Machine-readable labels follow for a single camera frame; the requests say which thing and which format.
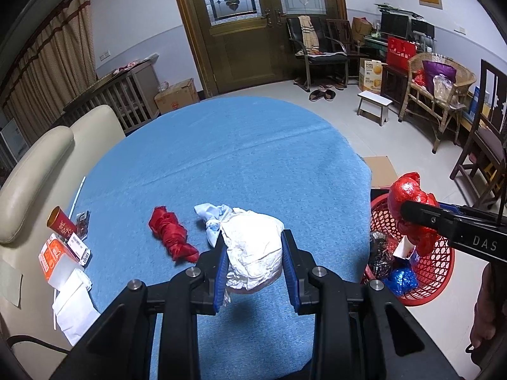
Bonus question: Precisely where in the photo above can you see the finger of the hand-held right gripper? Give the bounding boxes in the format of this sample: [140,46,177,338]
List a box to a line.
[400,200,456,238]
[438,203,507,226]

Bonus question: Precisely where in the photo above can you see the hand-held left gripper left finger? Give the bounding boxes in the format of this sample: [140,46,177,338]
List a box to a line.
[51,241,230,380]

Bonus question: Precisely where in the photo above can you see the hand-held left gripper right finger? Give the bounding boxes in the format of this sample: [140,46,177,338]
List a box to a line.
[279,229,468,380]

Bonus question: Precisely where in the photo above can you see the red plastic bag bundle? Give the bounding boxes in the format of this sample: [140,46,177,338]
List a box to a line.
[387,171,441,258]

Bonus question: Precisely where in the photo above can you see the white plastic bag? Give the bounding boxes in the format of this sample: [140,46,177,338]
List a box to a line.
[220,207,286,307]

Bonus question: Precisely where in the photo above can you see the black plastic bag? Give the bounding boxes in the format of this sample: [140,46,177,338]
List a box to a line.
[368,231,397,280]

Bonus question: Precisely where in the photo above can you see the red plastic basket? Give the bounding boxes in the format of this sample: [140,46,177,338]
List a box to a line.
[360,190,456,307]

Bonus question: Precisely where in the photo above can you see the light blue plastic bag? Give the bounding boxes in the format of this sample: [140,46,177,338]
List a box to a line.
[194,203,232,248]

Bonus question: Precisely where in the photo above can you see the red twisted plastic bag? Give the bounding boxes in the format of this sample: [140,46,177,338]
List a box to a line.
[148,206,200,264]

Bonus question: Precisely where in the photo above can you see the person's right hand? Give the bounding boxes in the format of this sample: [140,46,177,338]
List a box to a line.
[469,263,507,349]

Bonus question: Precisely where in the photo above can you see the flat cardboard sheet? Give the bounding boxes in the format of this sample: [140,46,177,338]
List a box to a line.
[362,155,399,188]

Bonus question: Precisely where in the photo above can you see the dark wooden chair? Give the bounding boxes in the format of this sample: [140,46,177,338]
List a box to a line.
[327,18,369,56]
[449,59,507,210]

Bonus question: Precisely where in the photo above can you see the blue flat box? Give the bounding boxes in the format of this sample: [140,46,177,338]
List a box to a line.
[463,86,492,123]

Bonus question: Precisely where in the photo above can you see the clear plastic bag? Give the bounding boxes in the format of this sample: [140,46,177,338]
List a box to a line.
[433,74,456,101]

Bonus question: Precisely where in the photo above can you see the blue tablecloth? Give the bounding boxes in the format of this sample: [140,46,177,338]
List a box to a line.
[55,96,373,380]

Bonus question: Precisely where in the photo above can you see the small white stool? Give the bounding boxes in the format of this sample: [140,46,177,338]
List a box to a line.
[356,90,393,126]

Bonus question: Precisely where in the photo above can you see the dark wooden side table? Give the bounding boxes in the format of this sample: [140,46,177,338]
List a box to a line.
[381,65,409,105]

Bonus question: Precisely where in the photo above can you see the wicker chair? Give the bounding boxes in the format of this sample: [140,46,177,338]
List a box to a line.
[398,52,478,153]

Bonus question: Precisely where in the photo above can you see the purple cushion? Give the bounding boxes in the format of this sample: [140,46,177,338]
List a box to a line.
[422,60,457,88]

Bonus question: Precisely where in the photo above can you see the white labelled packet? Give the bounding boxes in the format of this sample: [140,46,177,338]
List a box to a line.
[65,235,93,267]

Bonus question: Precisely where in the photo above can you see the white paper napkins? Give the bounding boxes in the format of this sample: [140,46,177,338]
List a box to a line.
[51,269,101,347]

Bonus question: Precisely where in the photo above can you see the dark snack packet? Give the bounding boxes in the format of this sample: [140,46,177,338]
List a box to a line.
[75,212,92,242]

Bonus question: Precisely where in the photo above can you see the yellow printed carton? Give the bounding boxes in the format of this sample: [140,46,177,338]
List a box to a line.
[358,57,389,92]

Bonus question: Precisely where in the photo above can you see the red gift bag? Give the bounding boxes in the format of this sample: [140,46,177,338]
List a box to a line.
[386,35,417,68]

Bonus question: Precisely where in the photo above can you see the white thin stick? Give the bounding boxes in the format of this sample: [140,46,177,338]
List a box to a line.
[53,177,86,331]

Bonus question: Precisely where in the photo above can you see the red paper cup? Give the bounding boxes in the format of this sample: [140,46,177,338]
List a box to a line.
[48,206,77,240]

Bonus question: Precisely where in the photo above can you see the orange tissue pack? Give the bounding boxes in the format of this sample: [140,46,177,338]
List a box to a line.
[38,233,86,289]

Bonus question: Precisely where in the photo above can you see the green desk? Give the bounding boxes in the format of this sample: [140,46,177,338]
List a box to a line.
[363,34,387,62]

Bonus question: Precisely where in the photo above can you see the black metal chair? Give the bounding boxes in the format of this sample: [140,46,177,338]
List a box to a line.
[286,16,349,88]

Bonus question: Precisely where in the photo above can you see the brown cardboard box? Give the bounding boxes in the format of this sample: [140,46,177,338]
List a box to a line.
[154,78,200,115]

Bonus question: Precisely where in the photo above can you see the black monitor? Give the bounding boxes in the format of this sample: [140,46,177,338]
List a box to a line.
[380,11,413,40]

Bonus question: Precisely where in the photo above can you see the brown paper bag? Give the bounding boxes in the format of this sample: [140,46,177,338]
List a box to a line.
[352,16,374,42]

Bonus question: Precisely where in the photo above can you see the grey wooden crib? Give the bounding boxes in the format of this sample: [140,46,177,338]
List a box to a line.
[63,60,161,133]

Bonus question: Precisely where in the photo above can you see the grey paper sheet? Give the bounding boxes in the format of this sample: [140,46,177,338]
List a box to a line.
[0,261,23,307]

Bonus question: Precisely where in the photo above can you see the striped beige scarf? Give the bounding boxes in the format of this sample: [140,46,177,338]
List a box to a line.
[298,16,321,54]

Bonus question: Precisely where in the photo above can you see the cream leather sofa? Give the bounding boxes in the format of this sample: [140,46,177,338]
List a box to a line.
[0,105,127,365]

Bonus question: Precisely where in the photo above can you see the wooden double door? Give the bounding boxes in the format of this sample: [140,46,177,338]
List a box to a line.
[168,0,349,98]

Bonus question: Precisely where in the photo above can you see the red cloth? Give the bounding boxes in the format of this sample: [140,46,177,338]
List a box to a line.
[113,60,139,75]

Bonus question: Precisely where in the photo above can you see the white air conditioner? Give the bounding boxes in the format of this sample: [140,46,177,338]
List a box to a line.
[0,118,28,167]

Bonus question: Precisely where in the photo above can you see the beige curtain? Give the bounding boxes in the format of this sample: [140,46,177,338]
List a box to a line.
[0,0,98,159]

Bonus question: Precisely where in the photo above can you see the black cable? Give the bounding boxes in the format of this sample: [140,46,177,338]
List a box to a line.
[7,334,74,359]

